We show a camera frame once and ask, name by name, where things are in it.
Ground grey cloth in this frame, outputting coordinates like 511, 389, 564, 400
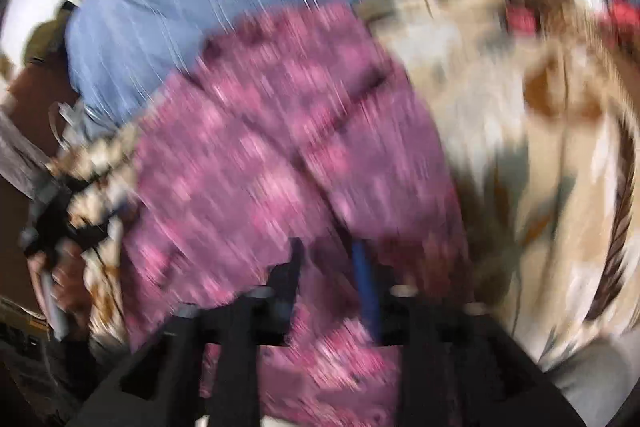
0, 104, 56, 208

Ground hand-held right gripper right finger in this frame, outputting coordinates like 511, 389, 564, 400
350, 239, 587, 427

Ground dark red cloth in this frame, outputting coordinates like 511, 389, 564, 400
599, 0, 640, 38

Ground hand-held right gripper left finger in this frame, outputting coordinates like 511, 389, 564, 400
65, 237, 306, 427

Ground red patterned cloth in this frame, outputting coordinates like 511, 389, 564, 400
504, 3, 543, 38

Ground person's left hand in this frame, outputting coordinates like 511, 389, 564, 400
29, 242, 93, 333

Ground beige leaf print blanket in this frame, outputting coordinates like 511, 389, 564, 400
47, 0, 640, 373

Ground purple patterned pants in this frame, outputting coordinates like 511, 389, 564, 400
120, 2, 473, 427

